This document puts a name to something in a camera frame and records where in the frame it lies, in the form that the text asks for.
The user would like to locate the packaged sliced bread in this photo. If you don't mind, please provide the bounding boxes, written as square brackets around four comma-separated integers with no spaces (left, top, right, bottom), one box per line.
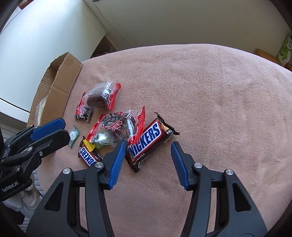
[34,96,47,126]

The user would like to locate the small Snickers bar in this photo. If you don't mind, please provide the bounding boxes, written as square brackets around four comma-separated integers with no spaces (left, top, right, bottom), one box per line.
[78,136,103,167]

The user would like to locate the pink table blanket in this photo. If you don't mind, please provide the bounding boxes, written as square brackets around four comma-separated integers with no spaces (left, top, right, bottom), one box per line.
[36,43,292,235]

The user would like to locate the large Snickers bar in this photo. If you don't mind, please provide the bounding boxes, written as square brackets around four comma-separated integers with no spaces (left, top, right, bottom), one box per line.
[125,112,180,173]

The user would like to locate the green gift bag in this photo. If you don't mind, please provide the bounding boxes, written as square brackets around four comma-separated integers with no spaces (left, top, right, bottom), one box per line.
[276,36,292,66]

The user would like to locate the black patterned candy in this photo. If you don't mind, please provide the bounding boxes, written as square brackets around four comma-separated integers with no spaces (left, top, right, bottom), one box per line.
[74,106,94,123]

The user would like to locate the red-wrapped dark cake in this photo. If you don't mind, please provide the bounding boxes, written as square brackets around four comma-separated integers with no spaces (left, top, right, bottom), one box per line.
[78,81,121,111]
[86,107,145,147]

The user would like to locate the green wrapped candy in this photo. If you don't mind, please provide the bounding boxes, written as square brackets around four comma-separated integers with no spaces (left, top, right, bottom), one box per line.
[68,126,80,148]

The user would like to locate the open cardboard box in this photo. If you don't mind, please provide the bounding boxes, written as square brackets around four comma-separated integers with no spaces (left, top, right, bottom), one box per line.
[27,52,83,126]

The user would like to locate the yellow wrapped candy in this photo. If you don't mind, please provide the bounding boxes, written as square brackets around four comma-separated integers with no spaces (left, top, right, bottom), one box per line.
[83,139,95,152]

